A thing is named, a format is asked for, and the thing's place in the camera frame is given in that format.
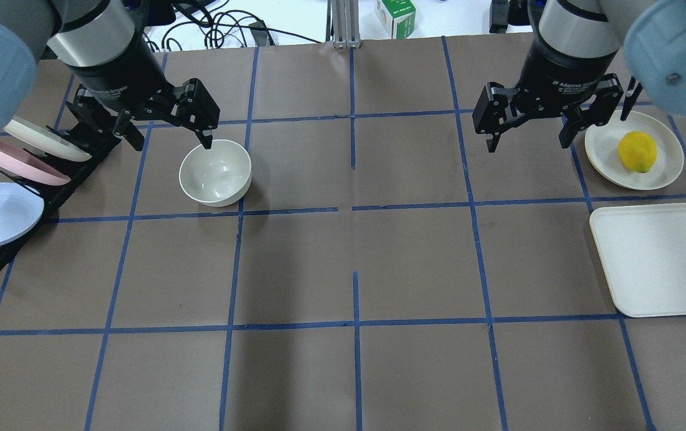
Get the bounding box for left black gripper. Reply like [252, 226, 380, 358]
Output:
[71, 36, 220, 152]

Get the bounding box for black dish rack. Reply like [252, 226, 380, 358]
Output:
[0, 90, 123, 283]

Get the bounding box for white rectangular tray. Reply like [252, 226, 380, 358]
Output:
[589, 204, 686, 317]

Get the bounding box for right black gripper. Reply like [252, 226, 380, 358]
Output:
[472, 40, 623, 153]

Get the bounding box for green white small box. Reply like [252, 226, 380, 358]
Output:
[374, 1, 417, 40]

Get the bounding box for cream plate in rack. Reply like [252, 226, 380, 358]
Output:
[3, 116, 92, 163]

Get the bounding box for white ceramic bowl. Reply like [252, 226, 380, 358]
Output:
[178, 139, 253, 207]

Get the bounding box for aluminium frame post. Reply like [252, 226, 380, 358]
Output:
[326, 1, 362, 49]

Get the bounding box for cream round plate under lemon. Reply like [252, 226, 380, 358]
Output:
[585, 110, 684, 191]

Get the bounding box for pink plate in rack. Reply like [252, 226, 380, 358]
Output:
[0, 140, 71, 186]

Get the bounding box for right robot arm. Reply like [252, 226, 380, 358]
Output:
[472, 1, 686, 152]

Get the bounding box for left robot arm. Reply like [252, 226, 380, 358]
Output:
[0, 1, 220, 151]

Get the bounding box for yellow lemon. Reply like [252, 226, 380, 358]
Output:
[617, 130, 657, 174]

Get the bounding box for black cables on desk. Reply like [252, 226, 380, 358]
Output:
[139, 0, 277, 53]

